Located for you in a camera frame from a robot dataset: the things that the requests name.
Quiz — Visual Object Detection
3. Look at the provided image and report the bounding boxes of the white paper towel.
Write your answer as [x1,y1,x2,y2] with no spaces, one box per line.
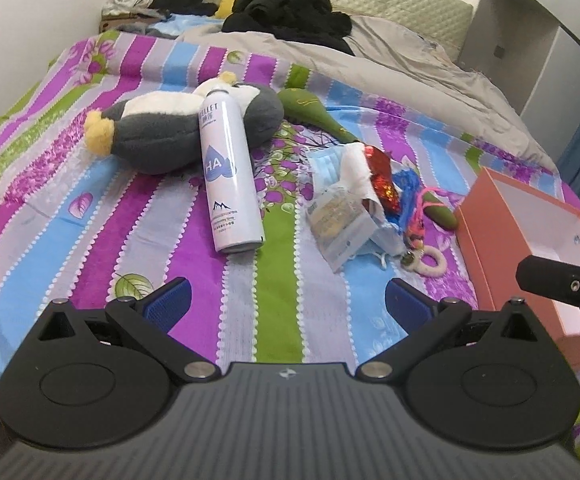
[337,142,386,223]

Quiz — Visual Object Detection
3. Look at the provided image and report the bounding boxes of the blue snack packet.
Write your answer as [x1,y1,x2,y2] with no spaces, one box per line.
[392,168,421,233]

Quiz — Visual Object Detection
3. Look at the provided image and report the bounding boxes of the green plush massage stick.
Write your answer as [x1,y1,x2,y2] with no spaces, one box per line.
[277,88,359,144]

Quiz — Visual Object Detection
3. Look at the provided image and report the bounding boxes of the white cabinet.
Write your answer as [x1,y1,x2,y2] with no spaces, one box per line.
[459,0,580,153]

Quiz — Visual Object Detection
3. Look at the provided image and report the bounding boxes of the colourful striped bedsheet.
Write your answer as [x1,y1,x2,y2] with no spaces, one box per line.
[0,29,580,470]

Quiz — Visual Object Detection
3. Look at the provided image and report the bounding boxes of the clear plastic snack bag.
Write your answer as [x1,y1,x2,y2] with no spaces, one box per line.
[307,184,377,272]

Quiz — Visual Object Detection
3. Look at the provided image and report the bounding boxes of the orange cardboard box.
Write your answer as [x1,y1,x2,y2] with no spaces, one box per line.
[455,168,580,370]

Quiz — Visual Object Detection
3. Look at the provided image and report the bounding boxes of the grey white penguin plush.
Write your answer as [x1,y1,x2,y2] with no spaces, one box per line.
[84,72,284,176]

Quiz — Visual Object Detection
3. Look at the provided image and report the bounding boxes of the black clothes pile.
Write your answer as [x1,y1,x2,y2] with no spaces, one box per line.
[221,0,354,55]

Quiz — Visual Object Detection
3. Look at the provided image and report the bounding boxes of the pink feather ring toy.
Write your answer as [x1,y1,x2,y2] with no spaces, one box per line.
[401,186,458,278]

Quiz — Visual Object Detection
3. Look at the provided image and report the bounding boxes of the beige duvet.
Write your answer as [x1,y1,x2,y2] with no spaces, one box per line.
[178,16,557,172]

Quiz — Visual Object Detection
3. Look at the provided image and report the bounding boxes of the red foil snack packet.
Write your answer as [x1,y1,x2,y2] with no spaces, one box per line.
[363,144,401,216]

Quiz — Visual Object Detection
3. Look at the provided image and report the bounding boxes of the blue face mask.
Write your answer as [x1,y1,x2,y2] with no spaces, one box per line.
[306,142,406,272]

